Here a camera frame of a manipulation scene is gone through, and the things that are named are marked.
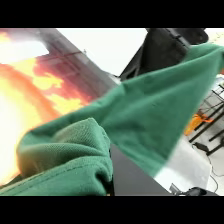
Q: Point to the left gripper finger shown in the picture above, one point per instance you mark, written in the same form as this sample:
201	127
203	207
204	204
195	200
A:
133	176

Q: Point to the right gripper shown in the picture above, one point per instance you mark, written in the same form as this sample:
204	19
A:
160	53

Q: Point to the green T-shirt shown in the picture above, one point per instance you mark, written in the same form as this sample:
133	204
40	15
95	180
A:
146	110

